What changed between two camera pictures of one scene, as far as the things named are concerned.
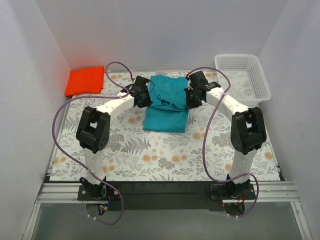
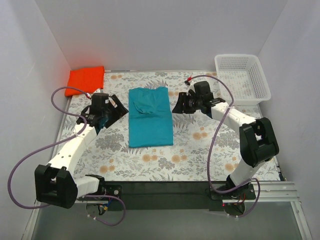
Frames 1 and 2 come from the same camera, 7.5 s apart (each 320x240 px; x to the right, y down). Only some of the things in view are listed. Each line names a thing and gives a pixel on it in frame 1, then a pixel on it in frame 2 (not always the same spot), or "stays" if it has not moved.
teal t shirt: (169, 111) → (150, 117)
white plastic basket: (248, 84) stays
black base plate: (165, 196) stays
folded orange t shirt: (85, 81) stays
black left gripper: (145, 97) → (115, 110)
